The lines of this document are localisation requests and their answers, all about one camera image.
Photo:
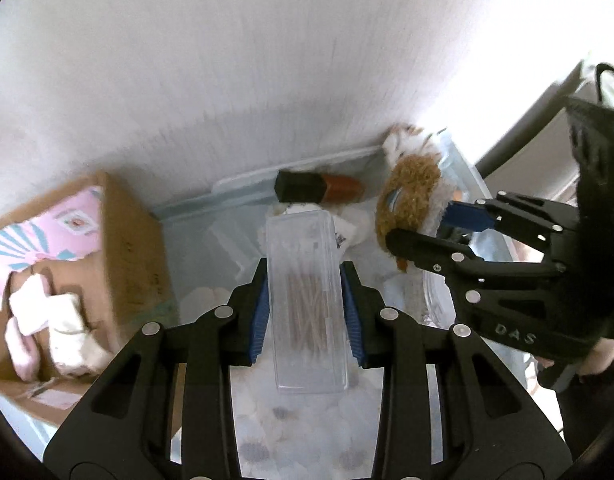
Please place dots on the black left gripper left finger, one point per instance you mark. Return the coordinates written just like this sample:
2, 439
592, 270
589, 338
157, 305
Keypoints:
162, 409

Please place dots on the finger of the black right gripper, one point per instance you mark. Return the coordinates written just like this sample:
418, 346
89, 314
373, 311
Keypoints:
546, 226
437, 252

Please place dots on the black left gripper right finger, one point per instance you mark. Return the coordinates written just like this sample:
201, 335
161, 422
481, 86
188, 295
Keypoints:
450, 408

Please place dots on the brown white plush toy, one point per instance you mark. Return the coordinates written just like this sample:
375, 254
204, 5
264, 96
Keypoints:
416, 193

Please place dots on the clear box of cotton swabs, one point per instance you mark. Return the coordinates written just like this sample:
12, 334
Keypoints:
306, 303

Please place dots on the person's right hand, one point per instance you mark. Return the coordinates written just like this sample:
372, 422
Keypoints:
599, 360

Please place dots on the white printed paper packet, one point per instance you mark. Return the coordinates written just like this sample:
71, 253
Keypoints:
353, 226

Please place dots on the brown cardboard box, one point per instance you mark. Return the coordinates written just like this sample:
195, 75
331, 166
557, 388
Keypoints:
123, 285

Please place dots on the black capped orange bottle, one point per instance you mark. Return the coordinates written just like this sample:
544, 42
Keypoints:
314, 188

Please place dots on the pink teal sunburst paper liner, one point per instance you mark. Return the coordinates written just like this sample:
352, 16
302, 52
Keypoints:
69, 230

